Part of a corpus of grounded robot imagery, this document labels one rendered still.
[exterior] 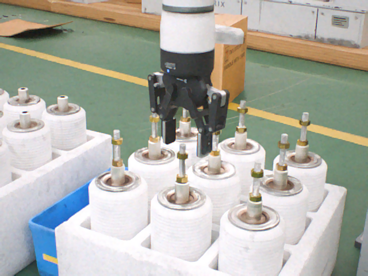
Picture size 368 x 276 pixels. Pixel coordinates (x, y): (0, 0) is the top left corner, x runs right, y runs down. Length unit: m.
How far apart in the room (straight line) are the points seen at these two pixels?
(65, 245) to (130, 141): 0.83
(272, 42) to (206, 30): 2.19
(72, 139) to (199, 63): 0.55
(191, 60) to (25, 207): 0.52
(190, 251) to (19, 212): 0.39
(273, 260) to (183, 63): 0.31
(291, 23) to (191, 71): 2.21
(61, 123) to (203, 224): 0.49
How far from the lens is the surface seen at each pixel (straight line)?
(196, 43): 0.73
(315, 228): 0.95
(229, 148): 1.03
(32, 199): 1.12
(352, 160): 1.69
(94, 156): 1.25
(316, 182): 1.00
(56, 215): 1.14
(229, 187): 0.92
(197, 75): 0.75
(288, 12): 2.94
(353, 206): 1.43
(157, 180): 0.97
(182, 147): 0.82
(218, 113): 0.74
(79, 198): 1.19
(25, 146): 1.14
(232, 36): 0.78
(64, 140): 1.23
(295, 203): 0.89
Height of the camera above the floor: 0.66
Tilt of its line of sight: 22 degrees down
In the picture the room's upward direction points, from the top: 1 degrees clockwise
